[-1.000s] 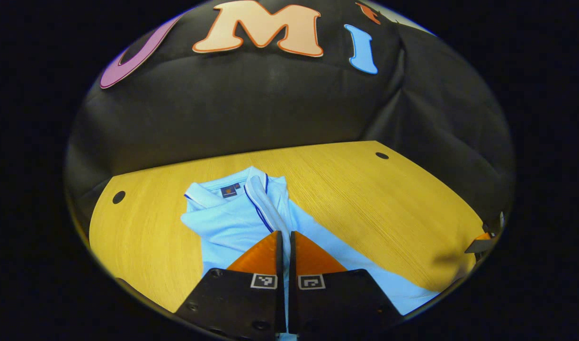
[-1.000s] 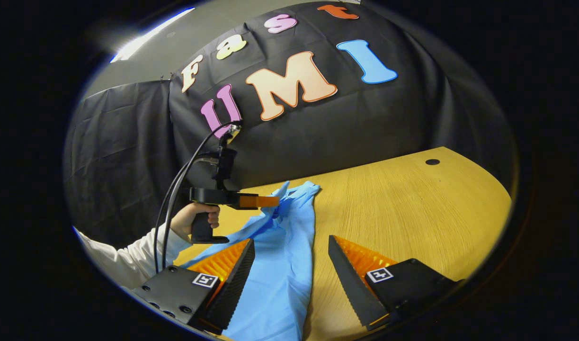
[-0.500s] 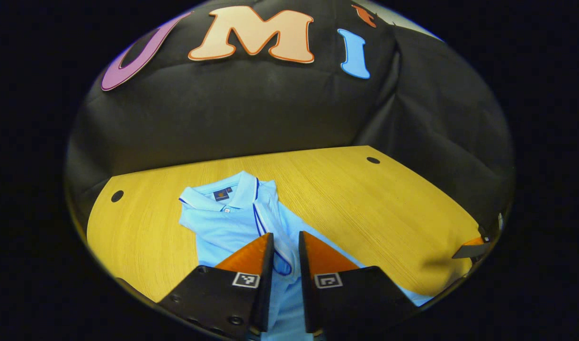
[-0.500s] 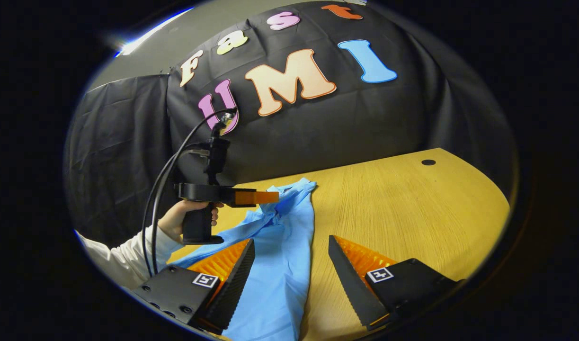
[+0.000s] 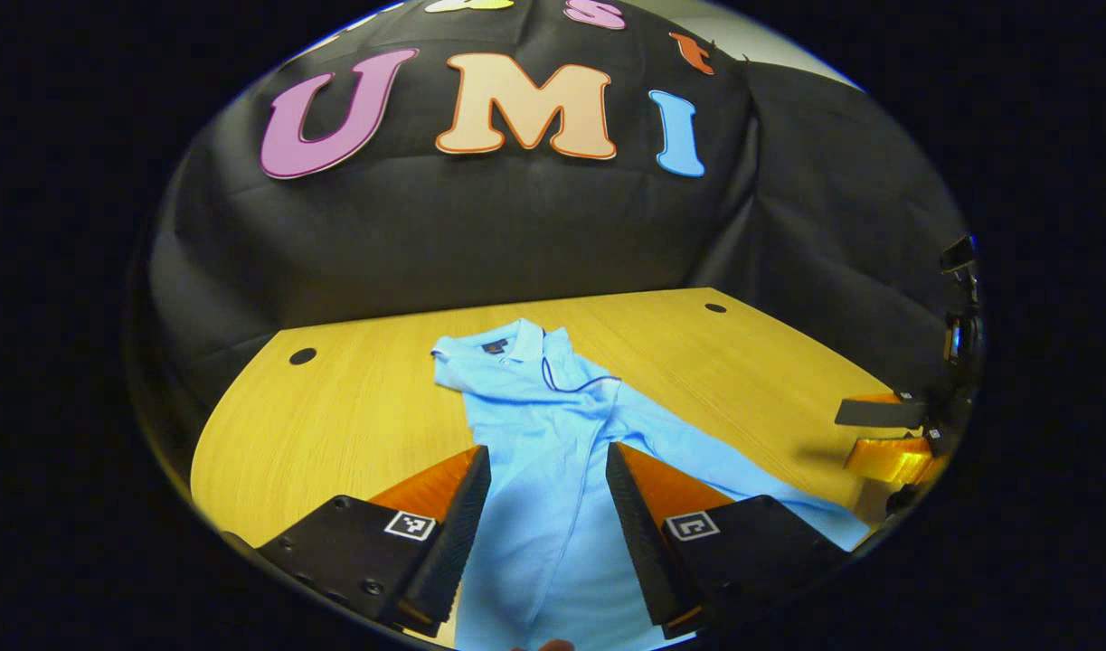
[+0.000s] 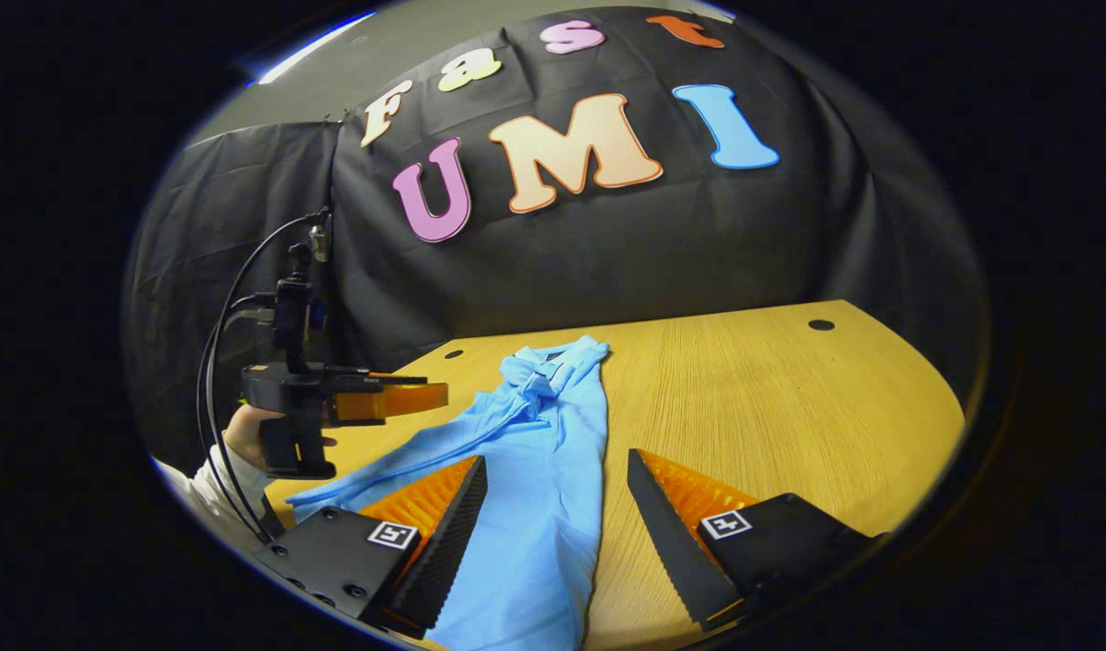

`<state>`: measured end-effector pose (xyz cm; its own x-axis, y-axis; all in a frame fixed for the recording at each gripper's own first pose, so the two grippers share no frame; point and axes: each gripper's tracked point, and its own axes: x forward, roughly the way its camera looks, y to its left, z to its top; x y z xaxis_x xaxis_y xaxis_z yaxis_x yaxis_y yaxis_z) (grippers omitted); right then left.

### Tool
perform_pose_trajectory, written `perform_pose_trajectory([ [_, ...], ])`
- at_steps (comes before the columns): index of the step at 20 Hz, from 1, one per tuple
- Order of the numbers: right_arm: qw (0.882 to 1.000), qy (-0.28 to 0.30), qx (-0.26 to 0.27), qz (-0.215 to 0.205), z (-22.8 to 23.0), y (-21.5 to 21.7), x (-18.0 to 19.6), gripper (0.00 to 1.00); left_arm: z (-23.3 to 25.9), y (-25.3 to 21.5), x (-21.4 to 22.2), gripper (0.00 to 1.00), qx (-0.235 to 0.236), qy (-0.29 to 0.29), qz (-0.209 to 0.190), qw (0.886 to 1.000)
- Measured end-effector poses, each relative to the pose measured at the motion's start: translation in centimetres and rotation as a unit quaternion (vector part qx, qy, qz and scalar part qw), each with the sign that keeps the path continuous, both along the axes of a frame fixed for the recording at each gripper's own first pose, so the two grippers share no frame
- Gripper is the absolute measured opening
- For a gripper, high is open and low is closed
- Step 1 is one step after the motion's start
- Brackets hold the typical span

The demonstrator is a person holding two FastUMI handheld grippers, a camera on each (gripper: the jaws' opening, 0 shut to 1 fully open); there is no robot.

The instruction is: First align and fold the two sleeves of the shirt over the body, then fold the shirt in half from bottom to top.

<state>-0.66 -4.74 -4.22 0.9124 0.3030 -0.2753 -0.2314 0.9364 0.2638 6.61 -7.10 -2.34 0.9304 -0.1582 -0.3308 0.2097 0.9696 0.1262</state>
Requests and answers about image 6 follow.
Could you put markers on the black backdrop cloth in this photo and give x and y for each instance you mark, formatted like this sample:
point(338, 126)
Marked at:
point(652, 244)

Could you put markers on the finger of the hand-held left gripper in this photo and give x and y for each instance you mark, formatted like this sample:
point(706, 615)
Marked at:
point(399, 402)

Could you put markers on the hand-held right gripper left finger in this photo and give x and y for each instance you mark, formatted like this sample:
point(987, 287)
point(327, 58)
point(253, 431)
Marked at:
point(449, 542)

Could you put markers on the light blue T-shirt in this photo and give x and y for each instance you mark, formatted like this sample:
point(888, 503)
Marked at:
point(543, 470)

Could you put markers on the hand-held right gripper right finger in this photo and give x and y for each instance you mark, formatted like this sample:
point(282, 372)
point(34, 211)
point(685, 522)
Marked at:
point(666, 533)

